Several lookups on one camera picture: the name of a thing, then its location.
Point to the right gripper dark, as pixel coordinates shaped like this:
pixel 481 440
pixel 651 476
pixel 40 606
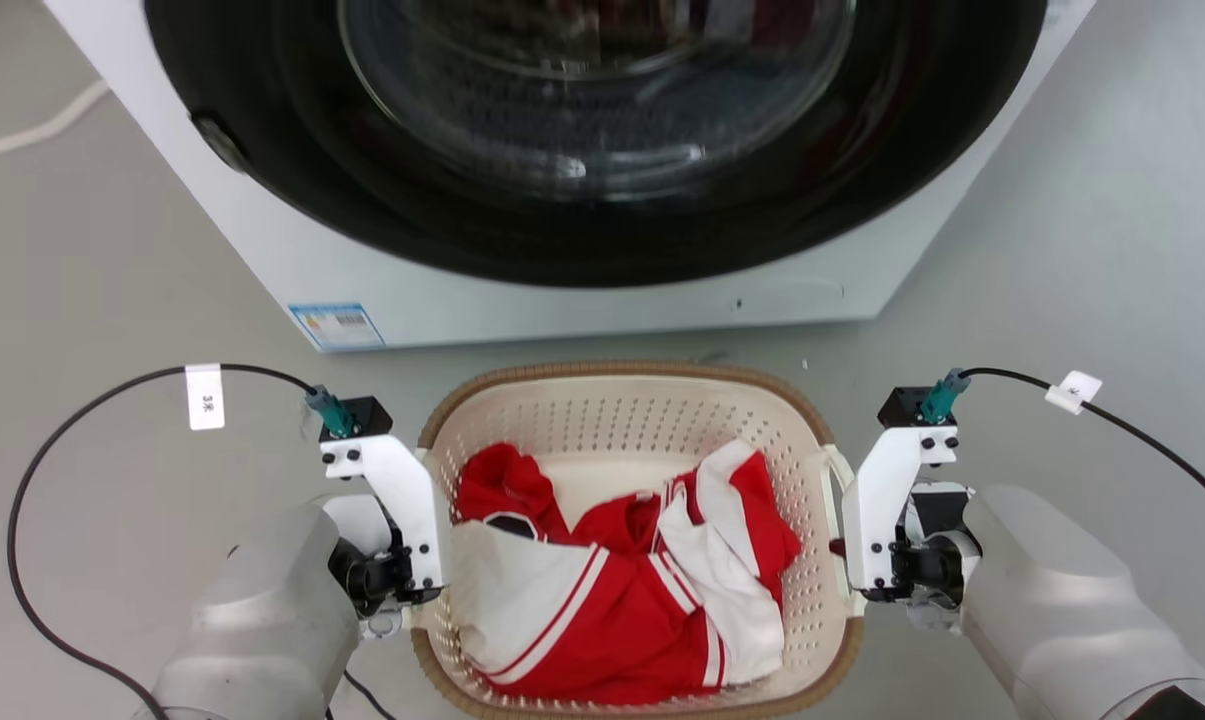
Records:
pixel 924 572

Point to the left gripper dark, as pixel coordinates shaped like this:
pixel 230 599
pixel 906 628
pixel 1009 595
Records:
pixel 370 578

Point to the cream perforated laundry basket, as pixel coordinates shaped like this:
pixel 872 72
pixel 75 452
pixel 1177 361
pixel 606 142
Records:
pixel 602 415

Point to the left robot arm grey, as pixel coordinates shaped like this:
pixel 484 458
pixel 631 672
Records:
pixel 262 620

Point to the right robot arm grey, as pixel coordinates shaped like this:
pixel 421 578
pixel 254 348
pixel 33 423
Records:
pixel 1062 610

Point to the red and white garment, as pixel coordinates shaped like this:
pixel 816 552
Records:
pixel 612 610

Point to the blue energy label sticker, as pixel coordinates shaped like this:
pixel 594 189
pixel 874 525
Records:
pixel 337 327

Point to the white washing machine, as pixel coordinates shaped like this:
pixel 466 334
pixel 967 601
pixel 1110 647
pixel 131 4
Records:
pixel 602 300

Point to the black round washing machine door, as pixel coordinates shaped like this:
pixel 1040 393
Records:
pixel 262 60

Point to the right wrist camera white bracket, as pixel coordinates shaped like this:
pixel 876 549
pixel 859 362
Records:
pixel 877 500

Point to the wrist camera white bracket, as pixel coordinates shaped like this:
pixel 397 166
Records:
pixel 877 500
pixel 407 500

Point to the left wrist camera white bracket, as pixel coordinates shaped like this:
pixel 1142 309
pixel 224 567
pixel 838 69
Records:
pixel 407 500

